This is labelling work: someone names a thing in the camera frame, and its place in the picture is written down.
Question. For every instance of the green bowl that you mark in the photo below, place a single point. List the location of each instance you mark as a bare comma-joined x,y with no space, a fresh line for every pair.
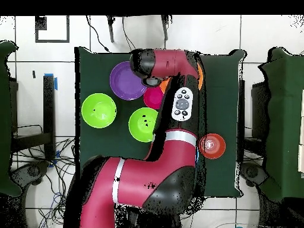
141,130
98,116

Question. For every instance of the small pink-red bowl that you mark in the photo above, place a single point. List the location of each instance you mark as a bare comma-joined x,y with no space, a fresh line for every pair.
153,98

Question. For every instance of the large yellow-orange bowl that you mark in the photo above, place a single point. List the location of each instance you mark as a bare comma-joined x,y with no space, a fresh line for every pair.
164,86

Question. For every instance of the purple bowl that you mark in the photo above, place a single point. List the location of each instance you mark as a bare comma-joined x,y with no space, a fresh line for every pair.
123,83

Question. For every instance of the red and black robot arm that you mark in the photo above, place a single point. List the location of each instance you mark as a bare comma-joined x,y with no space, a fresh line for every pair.
142,178

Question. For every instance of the small orange bowl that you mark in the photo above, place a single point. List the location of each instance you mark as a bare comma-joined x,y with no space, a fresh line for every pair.
213,152

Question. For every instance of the dark green table cloth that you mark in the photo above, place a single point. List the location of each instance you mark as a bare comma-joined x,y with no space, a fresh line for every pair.
220,106

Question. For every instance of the black metal beam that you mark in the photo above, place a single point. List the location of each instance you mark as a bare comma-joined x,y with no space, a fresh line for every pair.
241,118

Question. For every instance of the black stand leg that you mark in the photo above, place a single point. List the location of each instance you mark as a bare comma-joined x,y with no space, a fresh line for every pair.
165,26
110,28

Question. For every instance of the green cloth side table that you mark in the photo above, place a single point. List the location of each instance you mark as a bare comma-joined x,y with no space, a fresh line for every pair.
285,118
6,118

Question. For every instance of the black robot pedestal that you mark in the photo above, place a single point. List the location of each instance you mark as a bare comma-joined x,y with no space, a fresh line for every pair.
154,220

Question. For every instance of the black metal frame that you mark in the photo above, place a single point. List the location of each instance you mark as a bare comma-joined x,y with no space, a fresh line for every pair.
48,106

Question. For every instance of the black square frame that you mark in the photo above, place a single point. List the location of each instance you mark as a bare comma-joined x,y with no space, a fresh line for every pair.
67,28

